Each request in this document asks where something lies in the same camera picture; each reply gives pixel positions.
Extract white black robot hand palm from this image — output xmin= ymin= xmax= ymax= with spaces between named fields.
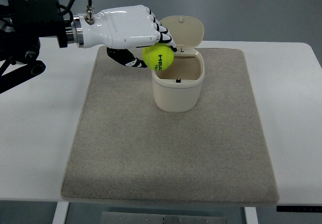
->
xmin=66 ymin=5 xmax=160 ymax=49

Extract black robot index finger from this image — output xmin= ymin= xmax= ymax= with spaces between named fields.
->
xmin=157 ymin=31 xmax=177 ymax=52

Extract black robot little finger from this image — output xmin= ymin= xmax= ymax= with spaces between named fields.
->
xmin=147 ymin=8 xmax=156 ymax=20

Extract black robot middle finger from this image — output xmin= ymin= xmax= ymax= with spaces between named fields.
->
xmin=156 ymin=25 xmax=170 ymax=36

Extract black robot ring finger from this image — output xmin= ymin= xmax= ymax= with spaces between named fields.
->
xmin=152 ymin=17 xmax=162 ymax=27

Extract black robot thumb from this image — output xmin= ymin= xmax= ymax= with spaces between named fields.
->
xmin=107 ymin=47 xmax=147 ymax=68

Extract yellow tennis ball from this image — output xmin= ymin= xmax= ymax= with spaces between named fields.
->
xmin=142 ymin=43 xmax=174 ymax=71

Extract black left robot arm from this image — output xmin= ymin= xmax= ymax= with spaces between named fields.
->
xmin=1 ymin=0 xmax=177 ymax=92

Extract beige lidded plastic bin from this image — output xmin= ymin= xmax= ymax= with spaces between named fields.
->
xmin=151 ymin=16 xmax=205 ymax=112

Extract grey felt mat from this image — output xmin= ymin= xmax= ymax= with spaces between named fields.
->
xmin=61 ymin=47 xmax=279 ymax=206

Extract white left table leg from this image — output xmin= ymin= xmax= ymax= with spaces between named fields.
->
xmin=52 ymin=202 xmax=69 ymax=224

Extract white table leg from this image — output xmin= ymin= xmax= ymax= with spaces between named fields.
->
xmin=52 ymin=202 xmax=69 ymax=224
xmin=244 ymin=207 xmax=259 ymax=224

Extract white right table leg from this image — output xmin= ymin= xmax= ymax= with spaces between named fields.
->
xmin=244 ymin=207 xmax=259 ymax=224

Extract black desk control panel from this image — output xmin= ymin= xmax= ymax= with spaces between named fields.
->
xmin=276 ymin=205 xmax=322 ymax=213

